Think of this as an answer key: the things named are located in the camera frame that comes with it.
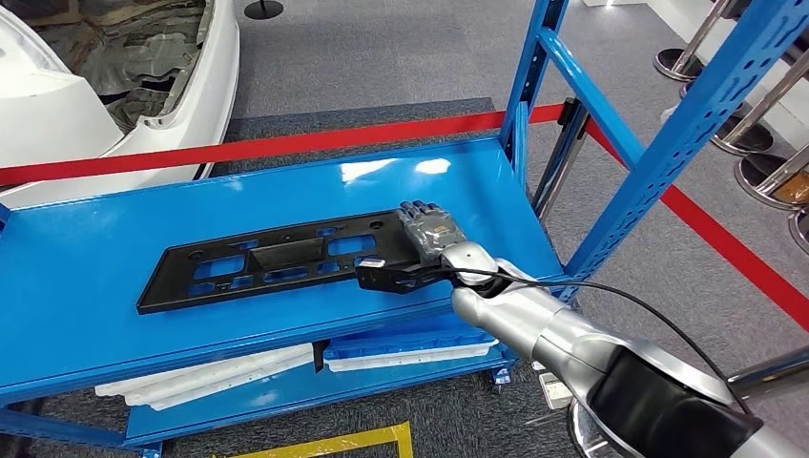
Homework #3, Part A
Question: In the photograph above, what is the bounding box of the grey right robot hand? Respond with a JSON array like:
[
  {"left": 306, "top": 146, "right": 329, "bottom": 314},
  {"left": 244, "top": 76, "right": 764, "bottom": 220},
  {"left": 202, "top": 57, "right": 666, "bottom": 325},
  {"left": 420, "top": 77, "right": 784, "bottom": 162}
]
[{"left": 396, "top": 200, "right": 469, "bottom": 265}]

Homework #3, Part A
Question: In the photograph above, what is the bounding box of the long black plastic part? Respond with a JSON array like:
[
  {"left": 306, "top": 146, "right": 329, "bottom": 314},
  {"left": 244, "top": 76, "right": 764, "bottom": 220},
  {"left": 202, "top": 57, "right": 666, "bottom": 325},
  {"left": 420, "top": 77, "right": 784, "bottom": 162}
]
[{"left": 135, "top": 210, "right": 425, "bottom": 316}]

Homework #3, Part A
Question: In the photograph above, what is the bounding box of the blue metal shelf rack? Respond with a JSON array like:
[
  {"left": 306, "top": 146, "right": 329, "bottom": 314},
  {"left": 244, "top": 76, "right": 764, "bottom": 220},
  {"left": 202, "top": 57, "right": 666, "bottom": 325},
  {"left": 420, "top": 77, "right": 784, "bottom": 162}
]
[{"left": 0, "top": 0, "right": 809, "bottom": 458}]

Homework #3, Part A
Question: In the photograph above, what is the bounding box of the white floor socket box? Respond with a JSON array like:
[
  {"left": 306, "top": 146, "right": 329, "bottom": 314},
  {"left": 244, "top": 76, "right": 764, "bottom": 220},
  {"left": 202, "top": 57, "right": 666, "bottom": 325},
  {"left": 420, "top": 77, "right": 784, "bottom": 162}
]
[{"left": 538, "top": 372, "right": 574, "bottom": 412}]

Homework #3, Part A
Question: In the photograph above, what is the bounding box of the white plastic crate stack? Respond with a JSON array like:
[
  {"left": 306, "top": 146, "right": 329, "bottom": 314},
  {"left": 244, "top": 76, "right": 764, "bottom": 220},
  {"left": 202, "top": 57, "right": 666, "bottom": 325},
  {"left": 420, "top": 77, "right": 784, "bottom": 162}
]
[{"left": 94, "top": 343, "right": 316, "bottom": 412}]

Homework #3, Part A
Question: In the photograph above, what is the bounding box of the black round stand base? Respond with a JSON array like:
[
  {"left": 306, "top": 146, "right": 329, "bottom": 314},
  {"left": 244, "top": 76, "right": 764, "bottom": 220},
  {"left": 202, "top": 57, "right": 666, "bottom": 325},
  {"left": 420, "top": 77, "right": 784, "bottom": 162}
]
[{"left": 243, "top": 0, "right": 285, "bottom": 21}]

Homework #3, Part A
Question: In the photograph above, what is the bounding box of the white low platform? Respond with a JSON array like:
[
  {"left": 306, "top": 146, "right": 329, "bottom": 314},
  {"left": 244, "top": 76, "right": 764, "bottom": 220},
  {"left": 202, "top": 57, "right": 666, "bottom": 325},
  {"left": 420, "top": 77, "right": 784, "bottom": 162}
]
[{"left": 644, "top": 0, "right": 809, "bottom": 150}]

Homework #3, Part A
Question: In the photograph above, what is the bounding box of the white car body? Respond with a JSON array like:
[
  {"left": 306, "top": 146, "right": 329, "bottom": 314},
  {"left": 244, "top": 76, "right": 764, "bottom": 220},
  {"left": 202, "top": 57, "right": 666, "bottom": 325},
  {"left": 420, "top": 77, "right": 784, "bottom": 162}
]
[{"left": 0, "top": 0, "right": 241, "bottom": 210}]

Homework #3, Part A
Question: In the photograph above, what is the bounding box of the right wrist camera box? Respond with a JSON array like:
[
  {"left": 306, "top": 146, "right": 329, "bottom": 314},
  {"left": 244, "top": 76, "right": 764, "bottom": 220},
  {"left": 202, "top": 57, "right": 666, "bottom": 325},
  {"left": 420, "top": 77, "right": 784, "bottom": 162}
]
[{"left": 355, "top": 255, "right": 453, "bottom": 297}]

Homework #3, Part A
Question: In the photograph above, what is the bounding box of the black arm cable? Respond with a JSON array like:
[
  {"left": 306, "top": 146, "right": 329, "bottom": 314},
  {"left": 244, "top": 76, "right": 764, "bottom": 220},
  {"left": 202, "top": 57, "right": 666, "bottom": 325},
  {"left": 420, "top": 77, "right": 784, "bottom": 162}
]
[{"left": 404, "top": 265, "right": 757, "bottom": 419}]

